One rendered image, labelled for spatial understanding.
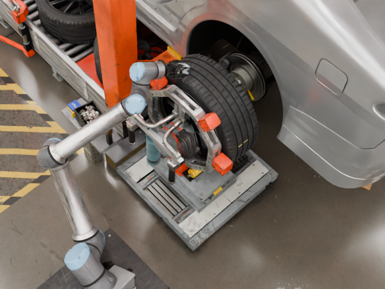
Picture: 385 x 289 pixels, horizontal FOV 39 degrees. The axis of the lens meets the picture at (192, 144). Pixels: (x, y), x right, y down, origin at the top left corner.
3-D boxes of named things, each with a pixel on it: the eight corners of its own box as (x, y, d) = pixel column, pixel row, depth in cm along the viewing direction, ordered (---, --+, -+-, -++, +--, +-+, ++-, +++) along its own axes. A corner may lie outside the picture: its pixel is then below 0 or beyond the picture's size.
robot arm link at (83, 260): (78, 289, 294) (58, 265, 289) (84, 270, 310) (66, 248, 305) (101, 277, 291) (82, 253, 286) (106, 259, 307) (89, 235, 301)
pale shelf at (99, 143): (122, 140, 357) (121, 137, 354) (101, 154, 350) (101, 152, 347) (81, 100, 372) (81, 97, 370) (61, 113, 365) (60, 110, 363)
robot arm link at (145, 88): (126, 106, 274) (130, 83, 269) (130, 100, 284) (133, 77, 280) (145, 110, 274) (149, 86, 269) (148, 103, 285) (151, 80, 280)
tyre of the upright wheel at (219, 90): (238, 163, 349) (276, 122, 290) (211, 184, 340) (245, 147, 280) (171, 86, 358) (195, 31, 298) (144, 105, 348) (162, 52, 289)
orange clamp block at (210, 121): (213, 124, 291) (222, 122, 282) (203, 132, 287) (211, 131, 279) (207, 113, 289) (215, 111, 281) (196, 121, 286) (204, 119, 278)
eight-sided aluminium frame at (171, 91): (215, 180, 327) (225, 128, 281) (207, 186, 324) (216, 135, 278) (155, 123, 346) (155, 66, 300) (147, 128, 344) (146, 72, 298)
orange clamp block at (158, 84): (169, 83, 302) (162, 69, 299) (158, 90, 299) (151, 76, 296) (163, 84, 308) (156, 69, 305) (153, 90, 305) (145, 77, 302)
